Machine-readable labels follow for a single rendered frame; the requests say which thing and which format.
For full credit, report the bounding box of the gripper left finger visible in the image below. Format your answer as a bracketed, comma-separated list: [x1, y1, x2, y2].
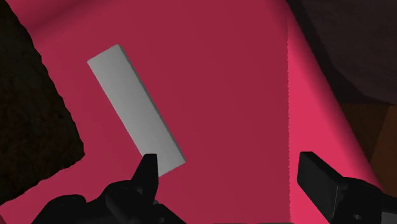
[31, 153, 187, 224]

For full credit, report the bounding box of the dark brown rough cushion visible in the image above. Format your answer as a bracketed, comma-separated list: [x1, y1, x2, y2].
[0, 0, 86, 206]

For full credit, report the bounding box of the flat grey rectangular block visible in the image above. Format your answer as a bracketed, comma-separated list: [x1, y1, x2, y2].
[87, 44, 186, 178]

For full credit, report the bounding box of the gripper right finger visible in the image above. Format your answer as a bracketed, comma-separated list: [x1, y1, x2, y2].
[296, 151, 397, 224]

